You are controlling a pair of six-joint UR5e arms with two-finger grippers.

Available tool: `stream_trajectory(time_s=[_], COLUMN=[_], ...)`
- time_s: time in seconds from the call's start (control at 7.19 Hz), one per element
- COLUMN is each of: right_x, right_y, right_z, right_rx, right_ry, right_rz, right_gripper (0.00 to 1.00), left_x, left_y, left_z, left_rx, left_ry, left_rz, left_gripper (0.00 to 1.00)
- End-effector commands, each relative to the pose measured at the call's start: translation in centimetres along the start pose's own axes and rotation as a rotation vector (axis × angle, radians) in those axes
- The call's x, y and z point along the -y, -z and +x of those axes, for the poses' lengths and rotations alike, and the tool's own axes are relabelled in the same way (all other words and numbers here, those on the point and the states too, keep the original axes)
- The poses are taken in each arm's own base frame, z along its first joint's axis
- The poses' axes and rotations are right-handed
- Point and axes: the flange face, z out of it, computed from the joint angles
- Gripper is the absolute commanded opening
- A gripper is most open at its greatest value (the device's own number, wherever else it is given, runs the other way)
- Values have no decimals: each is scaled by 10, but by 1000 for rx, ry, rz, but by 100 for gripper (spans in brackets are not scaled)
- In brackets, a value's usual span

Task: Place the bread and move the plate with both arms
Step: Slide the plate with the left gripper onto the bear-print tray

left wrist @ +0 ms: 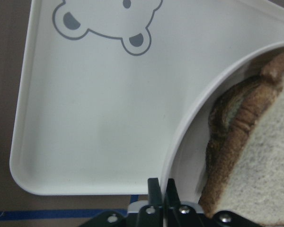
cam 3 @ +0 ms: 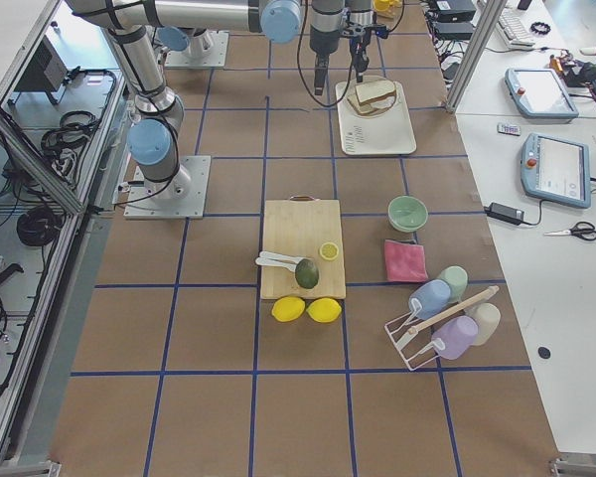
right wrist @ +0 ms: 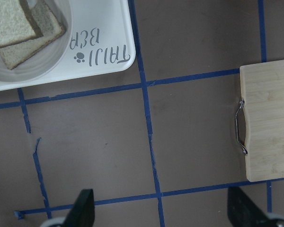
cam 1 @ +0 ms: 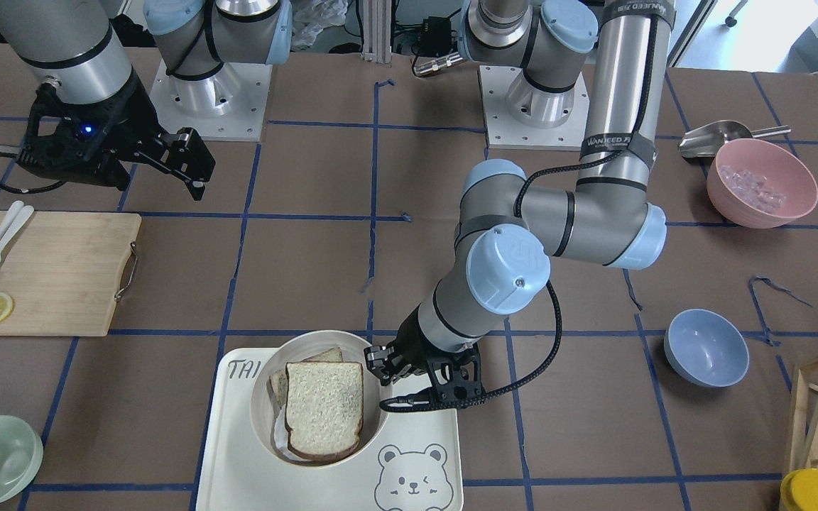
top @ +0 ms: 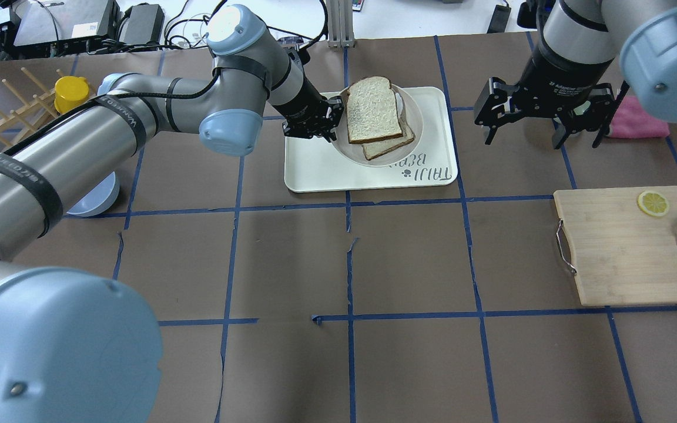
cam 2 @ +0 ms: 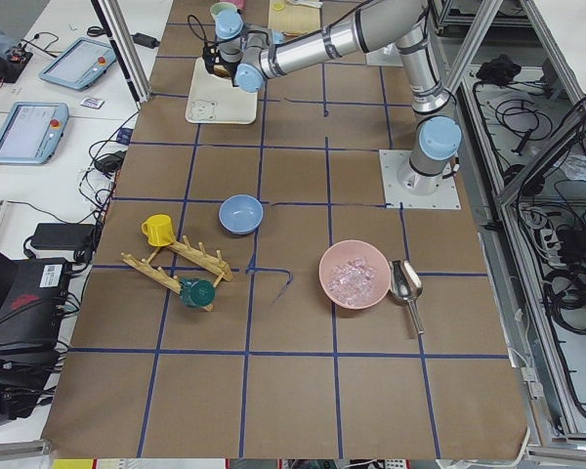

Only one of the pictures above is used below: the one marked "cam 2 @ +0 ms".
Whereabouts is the pink bowl with ice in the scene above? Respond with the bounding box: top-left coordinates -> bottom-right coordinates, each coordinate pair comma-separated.
318,239 -> 392,310

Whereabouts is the cream bear tray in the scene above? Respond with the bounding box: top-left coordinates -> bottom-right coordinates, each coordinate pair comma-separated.
185,58 -> 258,125

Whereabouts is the far teach pendant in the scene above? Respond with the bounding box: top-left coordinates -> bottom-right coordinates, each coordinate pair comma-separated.
39,37 -> 116,91

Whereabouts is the metal scoop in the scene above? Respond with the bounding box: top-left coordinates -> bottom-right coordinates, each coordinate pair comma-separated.
390,260 -> 425,335

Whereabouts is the wooden cutting board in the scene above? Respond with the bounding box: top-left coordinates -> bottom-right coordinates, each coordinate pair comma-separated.
268,0 -> 321,36

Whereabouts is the dark green mug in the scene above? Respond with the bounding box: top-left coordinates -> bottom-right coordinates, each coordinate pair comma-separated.
179,277 -> 216,311

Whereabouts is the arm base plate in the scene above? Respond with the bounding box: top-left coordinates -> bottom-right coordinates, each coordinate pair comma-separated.
365,43 -> 403,67
379,149 -> 461,210

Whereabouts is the bread slice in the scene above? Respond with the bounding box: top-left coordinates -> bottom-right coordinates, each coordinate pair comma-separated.
214,64 -> 230,79

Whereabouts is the blue bowl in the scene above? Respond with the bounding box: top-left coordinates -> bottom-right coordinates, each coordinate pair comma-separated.
219,194 -> 264,235

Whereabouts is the teach pendant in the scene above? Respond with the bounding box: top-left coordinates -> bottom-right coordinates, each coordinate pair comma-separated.
0,102 -> 69,165
39,37 -> 116,91

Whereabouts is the black power adapter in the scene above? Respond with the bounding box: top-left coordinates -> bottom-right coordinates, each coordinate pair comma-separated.
23,223 -> 96,264

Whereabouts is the green bowl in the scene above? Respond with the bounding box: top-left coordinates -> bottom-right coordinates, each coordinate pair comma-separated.
209,1 -> 237,20

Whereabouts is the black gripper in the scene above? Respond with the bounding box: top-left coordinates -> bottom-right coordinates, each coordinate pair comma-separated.
202,44 -> 237,78

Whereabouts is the near teach pendant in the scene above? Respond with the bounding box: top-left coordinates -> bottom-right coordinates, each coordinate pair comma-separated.
0,102 -> 69,165

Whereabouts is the yellow mug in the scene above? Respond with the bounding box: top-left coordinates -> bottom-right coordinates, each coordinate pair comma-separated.
141,214 -> 176,247

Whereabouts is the pink cloth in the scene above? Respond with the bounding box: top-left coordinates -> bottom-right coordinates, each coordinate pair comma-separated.
230,0 -> 246,11

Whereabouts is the wooden dish rack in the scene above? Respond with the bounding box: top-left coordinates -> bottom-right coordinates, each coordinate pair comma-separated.
120,234 -> 234,314

